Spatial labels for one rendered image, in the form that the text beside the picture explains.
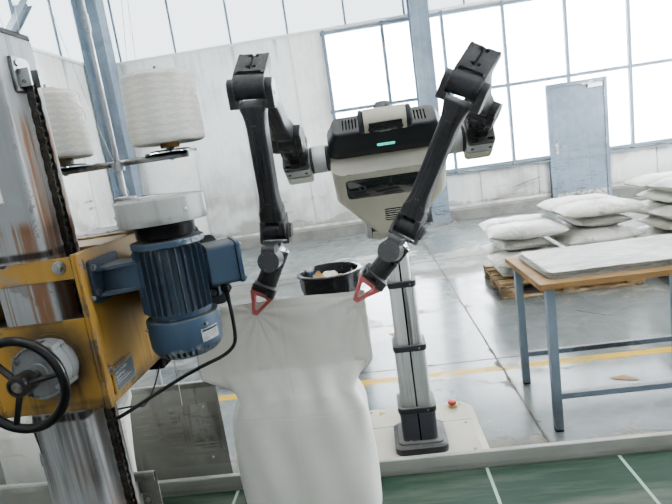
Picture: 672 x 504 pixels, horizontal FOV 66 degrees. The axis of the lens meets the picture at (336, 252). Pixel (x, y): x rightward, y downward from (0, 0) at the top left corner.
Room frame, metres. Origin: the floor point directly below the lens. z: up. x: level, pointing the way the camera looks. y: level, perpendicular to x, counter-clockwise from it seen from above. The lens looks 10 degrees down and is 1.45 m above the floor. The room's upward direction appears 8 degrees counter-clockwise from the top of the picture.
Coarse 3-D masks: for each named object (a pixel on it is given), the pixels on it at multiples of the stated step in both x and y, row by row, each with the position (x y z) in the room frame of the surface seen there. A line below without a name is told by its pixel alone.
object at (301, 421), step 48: (240, 336) 1.40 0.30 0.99; (288, 336) 1.39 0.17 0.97; (336, 336) 1.38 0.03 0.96; (240, 384) 1.39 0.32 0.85; (288, 384) 1.36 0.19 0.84; (336, 384) 1.34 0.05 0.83; (240, 432) 1.35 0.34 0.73; (288, 432) 1.31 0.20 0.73; (336, 432) 1.30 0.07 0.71; (288, 480) 1.32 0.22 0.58; (336, 480) 1.30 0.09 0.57
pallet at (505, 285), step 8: (488, 264) 5.15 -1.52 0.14; (488, 272) 4.91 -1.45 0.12; (496, 272) 4.81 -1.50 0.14; (496, 280) 4.57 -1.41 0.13; (504, 280) 4.48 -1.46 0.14; (512, 280) 4.44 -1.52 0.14; (632, 280) 4.24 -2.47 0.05; (640, 280) 4.23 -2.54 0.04; (496, 288) 4.71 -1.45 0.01; (504, 288) 4.37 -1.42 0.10; (512, 288) 4.37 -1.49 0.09; (568, 288) 4.31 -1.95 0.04; (576, 288) 4.30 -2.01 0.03; (584, 288) 4.30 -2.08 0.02; (592, 288) 4.29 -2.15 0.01; (600, 288) 4.28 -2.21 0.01; (504, 296) 4.37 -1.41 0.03; (512, 296) 4.37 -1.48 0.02; (528, 296) 4.35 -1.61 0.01
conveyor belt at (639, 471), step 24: (624, 456) 1.49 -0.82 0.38; (648, 456) 1.47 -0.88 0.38; (384, 480) 1.54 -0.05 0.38; (408, 480) 1.53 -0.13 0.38; (432, 480) 1.51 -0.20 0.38; (456, 480) 1.49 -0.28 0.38; (480, 480) 1.47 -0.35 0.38; (504, 480) 1.46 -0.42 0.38; (528, 480) 1.44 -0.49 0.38; (552, 480) 1.42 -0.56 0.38; (576, 480) 1.41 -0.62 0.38; (600, 480) 1.39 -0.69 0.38; (624, 480) 1.38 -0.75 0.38; (648, 480) 1.36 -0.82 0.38
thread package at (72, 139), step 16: (48, 96) 1.19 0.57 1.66; (64, 96) 1.21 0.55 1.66; (48, 112) 1.18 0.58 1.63; (64, 112) 1.20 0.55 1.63; (80, 112) 1.24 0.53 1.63; (64, 128) 1.19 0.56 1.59; (80, 128) 1.23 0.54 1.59; (64, 144) 1.19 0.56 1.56; (80, 144) 1.21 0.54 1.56; (64, 160) 1.23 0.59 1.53
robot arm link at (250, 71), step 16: (240, 64) 1.28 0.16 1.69; (256, 64) 1.27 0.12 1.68; (240, 80) 1.24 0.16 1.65; (256, 80) 1.23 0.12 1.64; (240, 96) 1.25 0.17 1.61; (256, 96) 1.25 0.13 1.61; (272, 112) 1.44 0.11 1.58; (272, 128) 1.51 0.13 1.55; (288, 128) 1.54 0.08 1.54; (272, 144) 1.59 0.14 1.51; (304, 144) 1.64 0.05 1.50
